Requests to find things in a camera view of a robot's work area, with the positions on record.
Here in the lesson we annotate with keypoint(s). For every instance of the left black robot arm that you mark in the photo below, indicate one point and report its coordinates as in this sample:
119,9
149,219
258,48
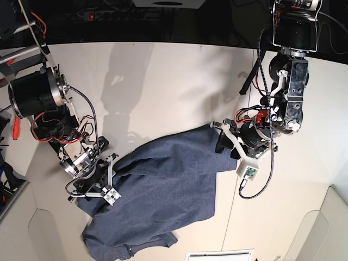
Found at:
293,28

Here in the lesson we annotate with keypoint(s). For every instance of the dark blue t-shirt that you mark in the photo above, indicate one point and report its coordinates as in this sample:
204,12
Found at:
164,185

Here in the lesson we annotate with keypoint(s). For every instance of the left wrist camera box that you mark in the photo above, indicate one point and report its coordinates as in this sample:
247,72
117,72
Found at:
247,170

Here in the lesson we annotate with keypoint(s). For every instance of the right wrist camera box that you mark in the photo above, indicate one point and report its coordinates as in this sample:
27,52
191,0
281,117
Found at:
110,195

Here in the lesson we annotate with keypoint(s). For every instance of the orange handled screwdriver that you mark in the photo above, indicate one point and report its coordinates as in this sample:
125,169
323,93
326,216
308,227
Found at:
16,128

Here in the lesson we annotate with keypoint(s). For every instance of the white vent panel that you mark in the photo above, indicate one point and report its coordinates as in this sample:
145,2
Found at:
235,255

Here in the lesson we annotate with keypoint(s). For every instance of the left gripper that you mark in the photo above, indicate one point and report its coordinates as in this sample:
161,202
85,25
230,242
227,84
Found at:
246,142

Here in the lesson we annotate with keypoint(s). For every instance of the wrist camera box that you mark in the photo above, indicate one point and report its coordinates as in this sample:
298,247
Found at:
110,195
247,170

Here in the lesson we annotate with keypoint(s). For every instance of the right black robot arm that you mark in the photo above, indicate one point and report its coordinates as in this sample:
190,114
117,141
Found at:
37,92

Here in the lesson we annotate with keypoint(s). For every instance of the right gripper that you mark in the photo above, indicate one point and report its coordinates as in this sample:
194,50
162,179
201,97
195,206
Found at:
91,185

